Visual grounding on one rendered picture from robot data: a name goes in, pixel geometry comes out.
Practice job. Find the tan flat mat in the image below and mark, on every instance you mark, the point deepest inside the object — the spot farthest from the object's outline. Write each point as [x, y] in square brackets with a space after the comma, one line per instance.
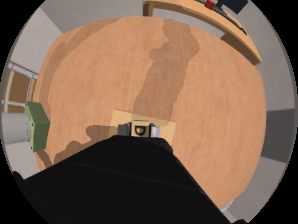
[120, 117]

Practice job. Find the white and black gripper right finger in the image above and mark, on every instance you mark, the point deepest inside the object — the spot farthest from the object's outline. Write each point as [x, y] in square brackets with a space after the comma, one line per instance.
[154, 131]

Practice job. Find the wooden letter block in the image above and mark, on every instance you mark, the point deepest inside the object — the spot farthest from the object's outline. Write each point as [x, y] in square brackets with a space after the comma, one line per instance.
[140, 128]

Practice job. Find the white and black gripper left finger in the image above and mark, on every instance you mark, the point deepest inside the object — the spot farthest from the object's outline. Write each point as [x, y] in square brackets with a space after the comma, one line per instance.
[124, 129]

